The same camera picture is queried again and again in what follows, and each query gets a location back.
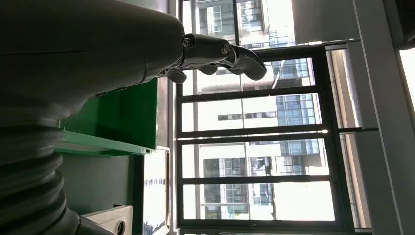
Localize dark window frame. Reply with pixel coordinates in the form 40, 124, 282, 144
176, 42, 361, 235

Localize white electronic scale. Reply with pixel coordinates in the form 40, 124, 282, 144
82, 204, 134, 235

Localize green plastic crate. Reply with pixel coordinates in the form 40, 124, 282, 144
54, 77, 159, 157

